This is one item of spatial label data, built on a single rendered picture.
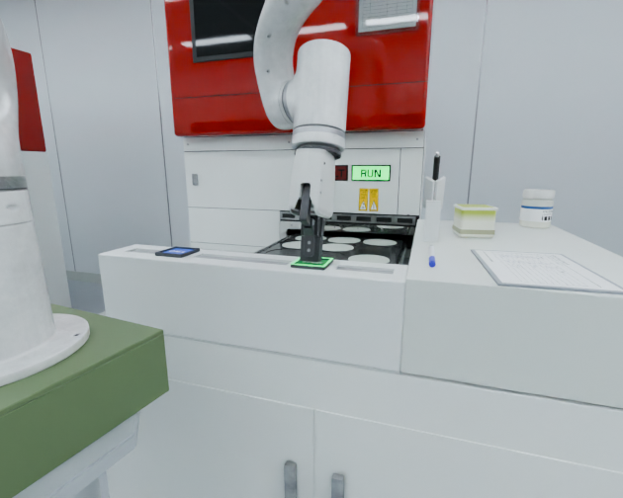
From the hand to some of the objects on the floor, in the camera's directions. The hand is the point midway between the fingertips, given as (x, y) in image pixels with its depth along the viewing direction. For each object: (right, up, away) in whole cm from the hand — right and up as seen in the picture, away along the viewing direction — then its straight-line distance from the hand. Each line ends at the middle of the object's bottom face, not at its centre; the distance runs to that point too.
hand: (311, 249), depth 57 cm
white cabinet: (+10, -91, +46) cm, 102 cm away
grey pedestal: (-41, -102, -5) cm, 111 cm away
